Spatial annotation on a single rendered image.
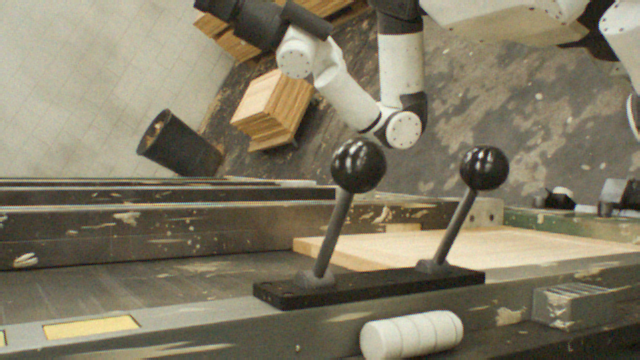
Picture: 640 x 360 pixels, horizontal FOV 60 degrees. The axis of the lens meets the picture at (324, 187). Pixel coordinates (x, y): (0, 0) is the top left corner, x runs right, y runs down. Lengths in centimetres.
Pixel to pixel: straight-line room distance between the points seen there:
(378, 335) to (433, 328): 5
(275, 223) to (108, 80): 551
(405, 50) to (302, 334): 80
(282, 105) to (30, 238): 344
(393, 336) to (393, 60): 79
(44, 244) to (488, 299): 52
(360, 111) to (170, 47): 562
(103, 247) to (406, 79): 66
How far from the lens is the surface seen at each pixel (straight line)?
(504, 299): 53
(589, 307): 56
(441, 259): 48
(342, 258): 75
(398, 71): 113
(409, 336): 41
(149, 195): 122
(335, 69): 109
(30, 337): 36
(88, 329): 37
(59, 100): 612
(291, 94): 416
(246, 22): 103
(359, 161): 35
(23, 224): 76
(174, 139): 515
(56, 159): 601
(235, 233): 82
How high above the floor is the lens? 173
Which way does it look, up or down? 29 degrees down
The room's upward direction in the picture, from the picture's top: 55 degrees counter-clockwise
